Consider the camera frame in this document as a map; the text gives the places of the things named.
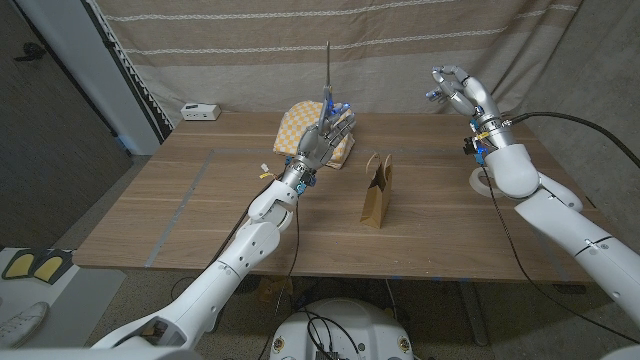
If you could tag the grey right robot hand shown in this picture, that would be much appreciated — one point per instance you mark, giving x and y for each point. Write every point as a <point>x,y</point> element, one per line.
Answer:
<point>475,97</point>

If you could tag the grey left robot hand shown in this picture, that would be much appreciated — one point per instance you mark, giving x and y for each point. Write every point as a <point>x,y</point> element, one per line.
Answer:
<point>312,150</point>

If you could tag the brown paper bag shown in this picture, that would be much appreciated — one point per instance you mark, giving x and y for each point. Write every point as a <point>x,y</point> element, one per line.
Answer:
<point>377,200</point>

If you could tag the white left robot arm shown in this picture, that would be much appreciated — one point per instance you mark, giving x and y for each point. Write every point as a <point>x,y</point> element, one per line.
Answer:
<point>240,255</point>

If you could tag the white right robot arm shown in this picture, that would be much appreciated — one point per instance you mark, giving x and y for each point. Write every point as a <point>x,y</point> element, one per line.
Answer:
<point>550,215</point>

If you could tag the yellow white checkered towel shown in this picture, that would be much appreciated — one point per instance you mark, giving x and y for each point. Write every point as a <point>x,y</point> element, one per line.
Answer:
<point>295,130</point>

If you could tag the white tape roll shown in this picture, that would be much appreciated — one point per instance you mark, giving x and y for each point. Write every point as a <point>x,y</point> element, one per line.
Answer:
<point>477,189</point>

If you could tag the grey tape line marking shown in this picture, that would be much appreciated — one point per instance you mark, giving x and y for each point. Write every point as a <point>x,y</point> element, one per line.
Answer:
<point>187,197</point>

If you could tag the beige striped curtain backdrop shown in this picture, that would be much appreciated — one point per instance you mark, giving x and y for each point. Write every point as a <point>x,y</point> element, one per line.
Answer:
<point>350,75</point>

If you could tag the white power strip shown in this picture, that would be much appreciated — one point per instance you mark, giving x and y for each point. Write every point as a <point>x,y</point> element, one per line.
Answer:
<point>200,112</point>

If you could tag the tan crumpled paper piece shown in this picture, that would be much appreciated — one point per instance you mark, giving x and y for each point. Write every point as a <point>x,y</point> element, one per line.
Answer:
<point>270,290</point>

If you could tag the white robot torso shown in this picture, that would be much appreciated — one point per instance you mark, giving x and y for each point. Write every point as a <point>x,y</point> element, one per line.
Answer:
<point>345,320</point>

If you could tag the black curtain edge strip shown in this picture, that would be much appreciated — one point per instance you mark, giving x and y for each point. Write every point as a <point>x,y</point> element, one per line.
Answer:
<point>129,80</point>

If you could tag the dark grey door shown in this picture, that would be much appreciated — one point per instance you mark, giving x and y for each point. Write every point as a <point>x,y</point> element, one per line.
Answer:
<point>50,150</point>

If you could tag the yellow black foot pedal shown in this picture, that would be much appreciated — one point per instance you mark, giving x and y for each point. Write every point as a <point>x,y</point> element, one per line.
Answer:
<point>50,266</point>
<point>19,265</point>

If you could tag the white sneaker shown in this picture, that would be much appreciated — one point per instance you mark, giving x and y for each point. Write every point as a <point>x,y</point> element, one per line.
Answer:
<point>22,325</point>

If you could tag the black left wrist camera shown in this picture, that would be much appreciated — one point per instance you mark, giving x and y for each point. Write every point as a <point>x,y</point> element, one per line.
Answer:
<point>306,181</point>

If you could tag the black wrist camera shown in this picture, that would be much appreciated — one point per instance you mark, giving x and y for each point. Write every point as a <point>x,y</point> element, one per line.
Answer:
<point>306,181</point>
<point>470,146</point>

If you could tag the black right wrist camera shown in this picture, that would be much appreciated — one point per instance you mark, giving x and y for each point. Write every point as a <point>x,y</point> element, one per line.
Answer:
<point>470,146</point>

